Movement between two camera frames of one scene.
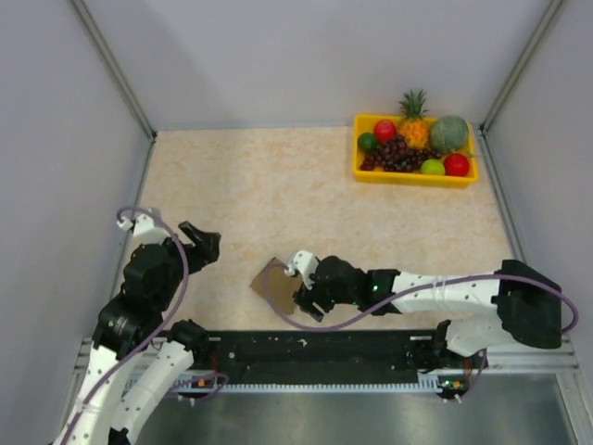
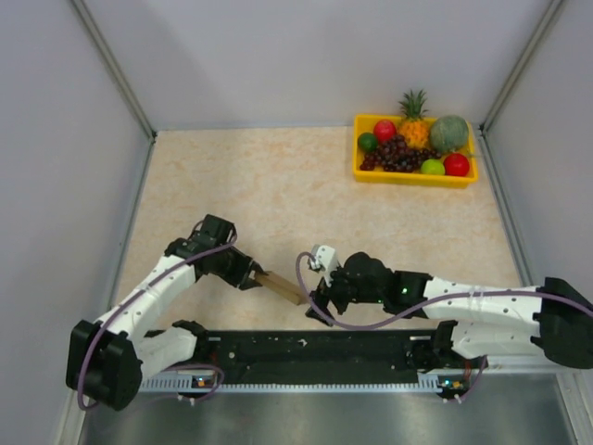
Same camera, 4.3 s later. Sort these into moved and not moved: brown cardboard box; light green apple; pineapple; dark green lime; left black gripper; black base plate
Moved: left black gripper; brown cardboard box
Not moved: light green apple; dark green lime; black base plate; pineapple
